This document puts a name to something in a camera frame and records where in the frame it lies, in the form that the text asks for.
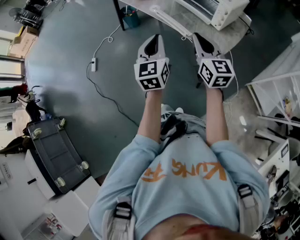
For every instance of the grey trousers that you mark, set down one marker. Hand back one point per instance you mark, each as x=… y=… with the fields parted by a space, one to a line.
x=195 y=126

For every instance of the cardboard box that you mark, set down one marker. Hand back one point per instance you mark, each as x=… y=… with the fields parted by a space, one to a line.
x=23 y=43

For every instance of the black equipment rack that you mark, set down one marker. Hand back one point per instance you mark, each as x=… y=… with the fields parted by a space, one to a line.
x=30 y=11

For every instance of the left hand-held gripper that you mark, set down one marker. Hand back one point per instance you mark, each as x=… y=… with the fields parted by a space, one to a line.
x=151 y=72

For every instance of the white power strip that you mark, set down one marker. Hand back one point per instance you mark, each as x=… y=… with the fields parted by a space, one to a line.
x=94 y=64

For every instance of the white machine with screen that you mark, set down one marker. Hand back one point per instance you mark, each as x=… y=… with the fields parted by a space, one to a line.
x=279 y=168

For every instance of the black table leg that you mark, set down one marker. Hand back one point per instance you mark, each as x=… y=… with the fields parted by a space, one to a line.
x=119 y=14

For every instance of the black and white shoes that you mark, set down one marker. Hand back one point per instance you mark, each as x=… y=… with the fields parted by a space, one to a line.
x=172 y=126

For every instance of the teal bin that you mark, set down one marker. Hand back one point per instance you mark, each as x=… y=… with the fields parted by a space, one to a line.
x=131 y=18

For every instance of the black scooter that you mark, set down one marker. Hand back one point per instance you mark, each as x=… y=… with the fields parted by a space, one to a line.
x=32 y=103

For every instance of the white shelf rack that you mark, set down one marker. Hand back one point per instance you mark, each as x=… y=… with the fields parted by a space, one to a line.
x=272 y=82

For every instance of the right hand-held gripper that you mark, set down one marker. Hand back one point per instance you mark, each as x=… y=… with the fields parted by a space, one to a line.
x=215 y=72

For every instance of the white cabinet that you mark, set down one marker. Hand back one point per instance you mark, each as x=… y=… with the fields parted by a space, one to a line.
x=35 y=201

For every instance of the white toaster oven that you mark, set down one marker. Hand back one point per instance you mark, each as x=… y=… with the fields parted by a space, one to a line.
x=225 y=12

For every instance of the grey wheeled dolly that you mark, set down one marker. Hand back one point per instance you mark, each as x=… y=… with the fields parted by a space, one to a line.
x=56 y=152

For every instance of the person's right forearm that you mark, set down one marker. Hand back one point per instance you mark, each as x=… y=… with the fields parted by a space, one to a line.
x=216 y=117

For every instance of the person's left forearm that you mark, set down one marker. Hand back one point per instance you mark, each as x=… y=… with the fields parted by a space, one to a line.
x=151 y=112

